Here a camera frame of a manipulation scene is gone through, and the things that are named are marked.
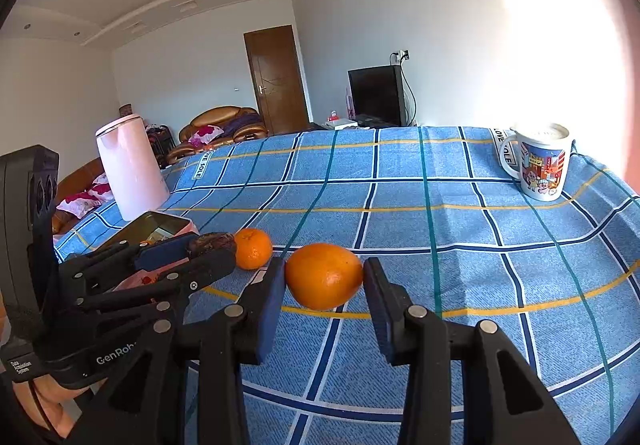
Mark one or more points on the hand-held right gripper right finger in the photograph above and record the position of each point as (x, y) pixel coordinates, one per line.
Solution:
(380, 310)

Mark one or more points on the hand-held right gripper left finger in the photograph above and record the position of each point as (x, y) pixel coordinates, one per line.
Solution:
(272, 305)

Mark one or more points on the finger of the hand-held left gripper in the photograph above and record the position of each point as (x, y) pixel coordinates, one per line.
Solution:
(200, 275)
(160, 252)

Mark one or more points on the dark brown date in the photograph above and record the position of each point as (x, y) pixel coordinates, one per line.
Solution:
(212, 244)

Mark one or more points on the large orange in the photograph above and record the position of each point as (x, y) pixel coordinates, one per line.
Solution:
(324, 282)

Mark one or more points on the person's left hand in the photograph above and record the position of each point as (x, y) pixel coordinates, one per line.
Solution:
(60, 405)

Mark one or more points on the small orange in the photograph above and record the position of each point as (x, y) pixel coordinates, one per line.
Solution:
(252, 249)

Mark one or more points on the floral pink white cushion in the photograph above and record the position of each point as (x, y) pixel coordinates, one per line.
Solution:
(205, 134)
(82, 197)

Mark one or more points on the brown leather sofa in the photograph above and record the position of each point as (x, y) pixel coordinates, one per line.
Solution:
(75, 180)

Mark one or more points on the pink electric kettle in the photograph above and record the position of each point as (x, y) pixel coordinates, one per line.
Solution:
(132, 165)

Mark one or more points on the blue checked tablecloth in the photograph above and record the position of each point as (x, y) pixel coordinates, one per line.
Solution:
(450, 250)

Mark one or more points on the stacked dark chairs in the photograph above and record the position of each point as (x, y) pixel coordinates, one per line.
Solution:
(160, 142)

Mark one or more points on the brown leather armchair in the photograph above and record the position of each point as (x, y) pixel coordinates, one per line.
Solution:
(225, 117)

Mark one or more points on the low television stand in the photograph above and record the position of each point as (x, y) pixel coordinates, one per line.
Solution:
(370, 124)

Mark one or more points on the flat white box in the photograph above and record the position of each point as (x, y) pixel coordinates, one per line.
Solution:
(342, 124)

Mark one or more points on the dark brown door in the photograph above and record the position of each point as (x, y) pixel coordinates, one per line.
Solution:
(275, 80)

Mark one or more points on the pink standing item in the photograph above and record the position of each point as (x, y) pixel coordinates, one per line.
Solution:
(350, 102)

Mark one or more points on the black television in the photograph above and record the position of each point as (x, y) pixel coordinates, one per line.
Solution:
(375, 95)

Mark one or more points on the white cartoon print mug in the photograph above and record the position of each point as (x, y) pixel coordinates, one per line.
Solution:
(542, 165)

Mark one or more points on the small wall hanging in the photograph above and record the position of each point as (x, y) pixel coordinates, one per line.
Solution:
(126, 110)

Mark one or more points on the wall power socket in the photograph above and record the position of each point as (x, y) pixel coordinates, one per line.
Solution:
(402, 55)

